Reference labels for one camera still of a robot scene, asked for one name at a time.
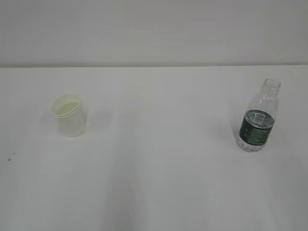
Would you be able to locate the clear water bottle green label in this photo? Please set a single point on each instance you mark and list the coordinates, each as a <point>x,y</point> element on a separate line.
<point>259,117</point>

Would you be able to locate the white paper cup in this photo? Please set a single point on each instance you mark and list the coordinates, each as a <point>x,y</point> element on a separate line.
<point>68,113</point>

